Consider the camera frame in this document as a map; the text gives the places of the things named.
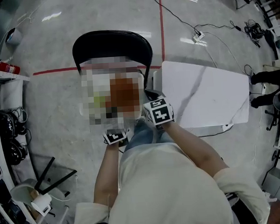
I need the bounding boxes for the black folding chair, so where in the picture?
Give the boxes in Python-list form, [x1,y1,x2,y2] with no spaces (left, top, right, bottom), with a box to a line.
[71,27,155,94]

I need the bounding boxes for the black cable bundle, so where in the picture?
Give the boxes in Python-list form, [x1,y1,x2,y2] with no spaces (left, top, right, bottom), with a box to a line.
[244,18,265,48]

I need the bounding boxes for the white perforated basket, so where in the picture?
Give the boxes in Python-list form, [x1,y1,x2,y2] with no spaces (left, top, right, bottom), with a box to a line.
[77,69,148,128]

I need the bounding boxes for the white power strip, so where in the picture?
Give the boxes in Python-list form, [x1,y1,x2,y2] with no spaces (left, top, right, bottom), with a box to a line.
[191,31,206,44]

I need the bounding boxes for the red fire extinguisher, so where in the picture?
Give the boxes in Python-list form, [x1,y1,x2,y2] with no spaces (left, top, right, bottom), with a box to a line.
[0,60,21,76]

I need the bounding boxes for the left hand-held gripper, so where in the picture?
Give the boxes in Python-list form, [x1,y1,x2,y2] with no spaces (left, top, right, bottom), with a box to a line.
[102,129,129,146]

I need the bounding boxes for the person's left forearm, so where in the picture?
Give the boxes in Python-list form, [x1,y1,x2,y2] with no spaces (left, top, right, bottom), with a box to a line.
[90,143,124,207]

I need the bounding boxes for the brown wooden bowl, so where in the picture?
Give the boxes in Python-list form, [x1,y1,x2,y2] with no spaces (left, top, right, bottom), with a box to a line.
[109,77,142,112]

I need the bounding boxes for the person's blue jeans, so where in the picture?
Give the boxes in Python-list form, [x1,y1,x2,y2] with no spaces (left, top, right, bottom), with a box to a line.
[123,118,176,152]

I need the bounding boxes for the green drink bottle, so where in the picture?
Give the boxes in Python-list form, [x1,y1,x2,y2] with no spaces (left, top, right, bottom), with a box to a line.
[93,94,107,108]

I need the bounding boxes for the white metal shelf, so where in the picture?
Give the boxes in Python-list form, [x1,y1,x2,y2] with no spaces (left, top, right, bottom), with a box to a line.
[0,54,38,189]

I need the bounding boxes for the white power cable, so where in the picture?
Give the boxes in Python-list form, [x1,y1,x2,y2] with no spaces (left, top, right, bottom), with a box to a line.
[202,29,247,77]

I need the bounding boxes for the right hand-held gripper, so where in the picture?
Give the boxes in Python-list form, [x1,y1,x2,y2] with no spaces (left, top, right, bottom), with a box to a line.
[142,88,175,127]

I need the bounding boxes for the pile of black headsets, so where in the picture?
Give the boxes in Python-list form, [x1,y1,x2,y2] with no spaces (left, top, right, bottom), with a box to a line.
[0,108,32,165]

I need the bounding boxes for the white marble table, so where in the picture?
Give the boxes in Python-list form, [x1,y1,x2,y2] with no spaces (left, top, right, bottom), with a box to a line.
[151,56,252,134]

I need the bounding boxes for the overturned black-legged stool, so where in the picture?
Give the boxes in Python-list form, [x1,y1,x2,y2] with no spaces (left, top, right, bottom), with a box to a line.
[9,155,79,205]

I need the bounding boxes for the black office chair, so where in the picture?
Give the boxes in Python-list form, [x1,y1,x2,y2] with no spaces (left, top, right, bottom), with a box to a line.
[265,109,280,132]

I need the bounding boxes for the small white appliance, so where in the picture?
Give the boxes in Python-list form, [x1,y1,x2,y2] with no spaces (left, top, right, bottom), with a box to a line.
[30,194,54,217]

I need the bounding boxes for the person's cream shirt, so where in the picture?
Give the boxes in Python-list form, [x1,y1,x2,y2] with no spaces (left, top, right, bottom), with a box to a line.
[68,137,272,224]

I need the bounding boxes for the black power cable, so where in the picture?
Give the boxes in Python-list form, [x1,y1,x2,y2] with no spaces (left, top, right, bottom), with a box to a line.
[146,0,242,38]

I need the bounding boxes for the small white bin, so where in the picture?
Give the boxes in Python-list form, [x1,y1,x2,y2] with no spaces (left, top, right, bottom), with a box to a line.
[4,27,23,46]

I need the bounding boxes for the person's right forearm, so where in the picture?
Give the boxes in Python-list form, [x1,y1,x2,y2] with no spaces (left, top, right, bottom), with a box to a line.
[163,118,229,179]

